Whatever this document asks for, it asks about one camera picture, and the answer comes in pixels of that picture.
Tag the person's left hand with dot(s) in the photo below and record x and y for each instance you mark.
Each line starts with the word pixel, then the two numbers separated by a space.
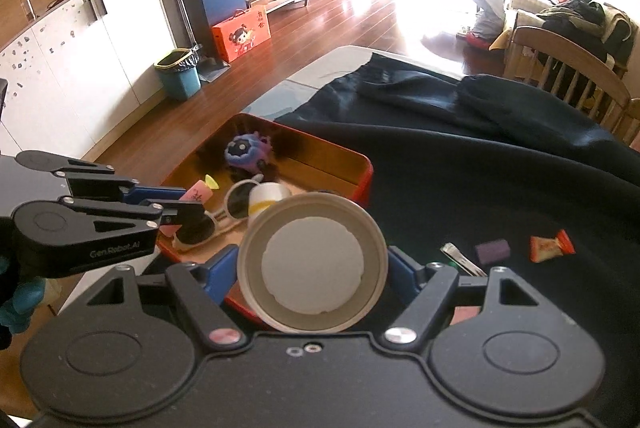
pixel 25 300

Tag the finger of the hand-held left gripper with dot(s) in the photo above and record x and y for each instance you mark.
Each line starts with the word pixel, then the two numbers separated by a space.
pixel 150 194
pixel 185 214

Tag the pink toy with yellow tip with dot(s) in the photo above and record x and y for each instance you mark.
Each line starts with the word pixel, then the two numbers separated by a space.
pixel 197 193

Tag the dark cloth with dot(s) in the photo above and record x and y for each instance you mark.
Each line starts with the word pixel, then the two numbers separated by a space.
pixel 475 158

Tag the wooden chair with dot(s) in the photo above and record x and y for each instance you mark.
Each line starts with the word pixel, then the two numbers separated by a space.
pixel 565 48

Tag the purple block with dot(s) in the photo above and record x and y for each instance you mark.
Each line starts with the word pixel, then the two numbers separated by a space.
pixel 492 252

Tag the white cabinet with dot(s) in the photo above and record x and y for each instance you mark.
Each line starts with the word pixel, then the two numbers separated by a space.
pixel 75 58

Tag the pink hair clip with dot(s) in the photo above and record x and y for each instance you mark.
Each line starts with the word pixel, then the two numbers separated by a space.
pixel 465 315

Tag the teal trash bin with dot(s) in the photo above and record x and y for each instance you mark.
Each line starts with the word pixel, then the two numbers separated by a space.
pixel 177 80

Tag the silver metal clip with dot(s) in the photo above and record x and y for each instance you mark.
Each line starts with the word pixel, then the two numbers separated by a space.
pixel 462 258

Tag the dark dustpan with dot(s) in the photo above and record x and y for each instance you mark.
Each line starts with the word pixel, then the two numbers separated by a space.
pixel 212 68

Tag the red candy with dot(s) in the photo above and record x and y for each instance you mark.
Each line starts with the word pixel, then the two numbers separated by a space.
pixel 547 248

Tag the white sunglasses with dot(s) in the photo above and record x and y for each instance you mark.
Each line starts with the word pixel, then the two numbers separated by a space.
pixel 240 204

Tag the red tin box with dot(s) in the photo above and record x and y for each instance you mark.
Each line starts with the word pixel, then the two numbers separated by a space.
pixel 320 158

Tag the purple plush toy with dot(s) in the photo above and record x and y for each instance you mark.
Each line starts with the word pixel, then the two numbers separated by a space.
pixel 245 150

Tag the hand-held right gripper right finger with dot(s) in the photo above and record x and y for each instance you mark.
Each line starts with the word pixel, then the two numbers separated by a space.
pixel 402 270

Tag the orange gift box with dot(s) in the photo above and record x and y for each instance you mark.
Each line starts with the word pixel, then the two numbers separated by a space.
pixel 240 38

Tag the white plastic bottle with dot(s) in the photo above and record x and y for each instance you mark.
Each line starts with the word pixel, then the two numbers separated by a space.
pixel 267 194

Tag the grey blanket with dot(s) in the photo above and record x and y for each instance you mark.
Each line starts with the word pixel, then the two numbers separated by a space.
pixel 620 28

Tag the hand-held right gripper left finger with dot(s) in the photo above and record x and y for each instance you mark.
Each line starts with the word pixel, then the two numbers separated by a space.
pixel 222 270

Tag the pile of dark clothes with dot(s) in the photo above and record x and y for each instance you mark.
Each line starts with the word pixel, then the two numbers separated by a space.
pixel 575 15

